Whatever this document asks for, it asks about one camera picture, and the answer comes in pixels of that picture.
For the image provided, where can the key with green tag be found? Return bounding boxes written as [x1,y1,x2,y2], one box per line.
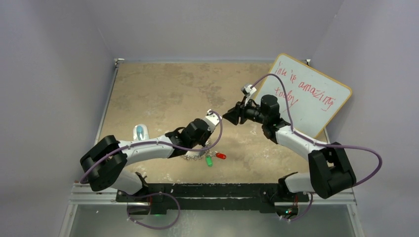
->
[205,156,213,167]

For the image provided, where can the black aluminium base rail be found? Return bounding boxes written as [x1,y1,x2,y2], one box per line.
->
[116,183,309,215]

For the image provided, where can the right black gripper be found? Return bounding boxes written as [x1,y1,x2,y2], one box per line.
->
[223,96,268,126]

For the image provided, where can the silver disc with keyrings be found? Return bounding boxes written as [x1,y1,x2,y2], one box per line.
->
[181,139,215,160]

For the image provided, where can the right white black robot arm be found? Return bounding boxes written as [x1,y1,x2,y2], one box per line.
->
[222,95,357,201]

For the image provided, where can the purple cable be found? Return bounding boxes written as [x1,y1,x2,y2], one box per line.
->
[250,73,383,221]
[79,110,224,230]

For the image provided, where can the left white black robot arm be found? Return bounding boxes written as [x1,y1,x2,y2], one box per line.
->
[79,115,223,202]

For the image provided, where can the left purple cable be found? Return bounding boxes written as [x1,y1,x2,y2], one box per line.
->
[79,110,224,230]

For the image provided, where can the whiteboard with red writing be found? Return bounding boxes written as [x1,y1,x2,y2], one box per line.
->
[253,53,352,138]

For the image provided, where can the keys with red green tags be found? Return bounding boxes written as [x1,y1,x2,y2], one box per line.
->
[211,151,226,159]

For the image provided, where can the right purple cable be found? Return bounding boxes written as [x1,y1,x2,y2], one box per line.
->
[250,73,383,221]

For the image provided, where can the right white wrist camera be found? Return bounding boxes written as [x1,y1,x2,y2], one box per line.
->
[241,83,257,105]

